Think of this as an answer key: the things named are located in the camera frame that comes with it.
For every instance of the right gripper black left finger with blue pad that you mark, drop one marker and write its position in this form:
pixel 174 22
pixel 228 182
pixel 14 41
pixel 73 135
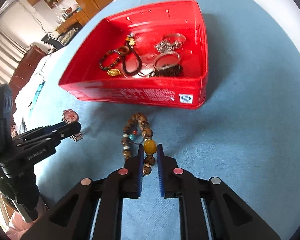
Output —
pixel 123 183

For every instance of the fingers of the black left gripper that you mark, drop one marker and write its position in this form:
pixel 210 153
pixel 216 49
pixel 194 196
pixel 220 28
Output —
pixel 58 131

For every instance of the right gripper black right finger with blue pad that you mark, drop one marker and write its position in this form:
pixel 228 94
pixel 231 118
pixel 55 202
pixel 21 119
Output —
pixel 192 193

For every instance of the silver wrist watch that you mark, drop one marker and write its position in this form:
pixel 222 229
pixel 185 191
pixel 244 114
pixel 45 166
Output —
pixel 69 116

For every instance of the left hand in black glove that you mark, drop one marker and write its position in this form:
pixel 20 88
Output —
pixel 23 193

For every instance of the white floral quilt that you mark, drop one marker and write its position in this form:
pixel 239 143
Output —
pixel 27 97

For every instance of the dark red wooden headboard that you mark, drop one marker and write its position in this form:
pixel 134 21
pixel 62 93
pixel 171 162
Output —
pixel 25 69

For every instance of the blue bed sheet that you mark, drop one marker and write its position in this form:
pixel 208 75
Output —
pixel 247 132

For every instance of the beige curtain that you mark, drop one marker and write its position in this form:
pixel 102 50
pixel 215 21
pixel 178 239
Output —
pixel 11 54

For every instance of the black office chair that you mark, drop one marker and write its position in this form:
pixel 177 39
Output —
pixel 55 43

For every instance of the gold pendant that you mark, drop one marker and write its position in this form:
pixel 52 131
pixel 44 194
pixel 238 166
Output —
pixel 114 72

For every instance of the silver bangle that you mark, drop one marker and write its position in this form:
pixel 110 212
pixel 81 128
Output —
pixel 166 60

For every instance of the red plastic tray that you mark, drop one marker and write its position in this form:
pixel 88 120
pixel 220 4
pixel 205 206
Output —
pixel 130 41

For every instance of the wooden desk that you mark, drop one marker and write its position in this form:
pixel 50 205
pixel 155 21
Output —
pixel 78 19

